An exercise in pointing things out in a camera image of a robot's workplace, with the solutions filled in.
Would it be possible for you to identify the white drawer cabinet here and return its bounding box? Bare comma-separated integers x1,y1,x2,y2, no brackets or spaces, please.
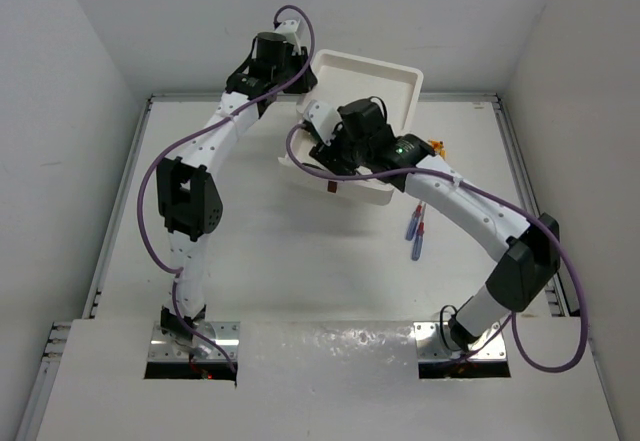
296,49,424,134

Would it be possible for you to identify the white drawer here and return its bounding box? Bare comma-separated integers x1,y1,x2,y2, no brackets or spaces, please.
278,129,395,206

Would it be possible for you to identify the yellow orange clamp tool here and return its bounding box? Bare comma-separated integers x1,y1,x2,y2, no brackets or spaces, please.
428,139,446,159

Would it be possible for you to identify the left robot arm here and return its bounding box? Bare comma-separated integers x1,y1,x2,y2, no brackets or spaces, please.
156,29,317,340

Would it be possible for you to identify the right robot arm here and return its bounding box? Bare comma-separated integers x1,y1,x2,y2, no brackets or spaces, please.
303,98,559,351

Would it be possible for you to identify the blue screwdriver upper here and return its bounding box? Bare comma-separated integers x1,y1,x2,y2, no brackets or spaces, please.
405,201,424,241

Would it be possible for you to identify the blue screwdriver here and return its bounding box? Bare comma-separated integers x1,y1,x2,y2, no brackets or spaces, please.
411,221,424,261
405,201,424,241

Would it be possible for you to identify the blue screwdriver lower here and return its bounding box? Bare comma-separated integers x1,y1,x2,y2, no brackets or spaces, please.
411,221,424,261

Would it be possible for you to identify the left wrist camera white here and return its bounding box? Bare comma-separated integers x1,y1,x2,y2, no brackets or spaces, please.
274,18,304,55

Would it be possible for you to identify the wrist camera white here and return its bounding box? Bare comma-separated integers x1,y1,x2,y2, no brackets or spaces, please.
274,18,304,55
303,100,341,145

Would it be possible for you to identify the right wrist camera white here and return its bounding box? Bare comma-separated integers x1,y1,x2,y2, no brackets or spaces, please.
303,100,341,145

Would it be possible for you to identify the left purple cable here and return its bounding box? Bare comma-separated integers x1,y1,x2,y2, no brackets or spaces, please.
137,4,315,375

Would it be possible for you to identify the purple cable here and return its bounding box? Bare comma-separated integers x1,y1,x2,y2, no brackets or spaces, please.
137,4,315,375
286,119,584,373

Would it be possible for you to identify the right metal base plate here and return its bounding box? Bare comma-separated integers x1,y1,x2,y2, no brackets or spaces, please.
413,321,507,364

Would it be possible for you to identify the metal base plate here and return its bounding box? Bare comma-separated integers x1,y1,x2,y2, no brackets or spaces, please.
147,321,240,363
413,321,507,364

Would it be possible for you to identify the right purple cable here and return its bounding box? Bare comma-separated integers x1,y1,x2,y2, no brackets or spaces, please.
286,119,584,373

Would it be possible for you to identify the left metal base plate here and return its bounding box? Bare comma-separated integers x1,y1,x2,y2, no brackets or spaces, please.
147,321,240,363

